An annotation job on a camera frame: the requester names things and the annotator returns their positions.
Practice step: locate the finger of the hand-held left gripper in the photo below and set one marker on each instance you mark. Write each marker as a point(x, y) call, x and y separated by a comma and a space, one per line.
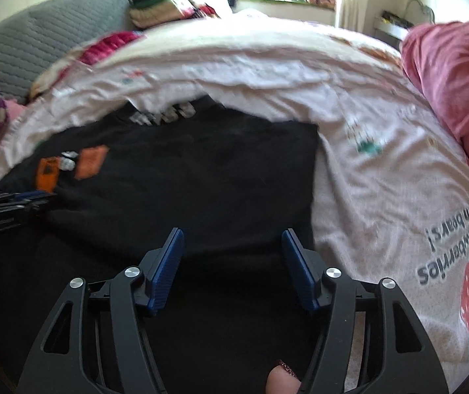
point(20, 203)

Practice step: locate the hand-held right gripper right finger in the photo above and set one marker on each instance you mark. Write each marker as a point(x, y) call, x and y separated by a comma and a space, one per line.
point(300, 271)

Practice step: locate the black shorts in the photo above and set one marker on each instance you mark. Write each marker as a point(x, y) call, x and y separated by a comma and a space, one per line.
point(218, 164)

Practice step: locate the small black object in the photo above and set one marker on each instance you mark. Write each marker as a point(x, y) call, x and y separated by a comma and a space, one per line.
point(233, 2)

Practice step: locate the pile of folded clothes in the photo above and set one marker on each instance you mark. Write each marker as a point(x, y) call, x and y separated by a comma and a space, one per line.
point(156, 10)

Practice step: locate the pink printed bed sheet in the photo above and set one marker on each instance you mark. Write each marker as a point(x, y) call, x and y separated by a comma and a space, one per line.
point(259, 69)

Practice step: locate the white desk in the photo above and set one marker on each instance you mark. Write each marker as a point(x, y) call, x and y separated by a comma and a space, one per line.
point(390, 26)

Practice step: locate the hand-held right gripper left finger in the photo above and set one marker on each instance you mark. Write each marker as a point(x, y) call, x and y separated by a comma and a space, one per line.
point(164, 271)

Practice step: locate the pink patterned cloth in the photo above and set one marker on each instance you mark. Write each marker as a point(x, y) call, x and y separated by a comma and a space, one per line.
point(322, 2)

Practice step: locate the person's right hand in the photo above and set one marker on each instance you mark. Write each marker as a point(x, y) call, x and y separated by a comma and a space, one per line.
point(281, 381)

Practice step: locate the pink quilt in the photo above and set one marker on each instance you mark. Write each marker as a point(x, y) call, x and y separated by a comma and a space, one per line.
point(452, 82)

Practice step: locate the grey quilted cushion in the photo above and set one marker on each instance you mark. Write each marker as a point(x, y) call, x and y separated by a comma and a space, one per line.
point(33, 37)

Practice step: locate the magenta cloth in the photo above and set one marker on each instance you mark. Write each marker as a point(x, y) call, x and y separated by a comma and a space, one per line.
point(107, 45)

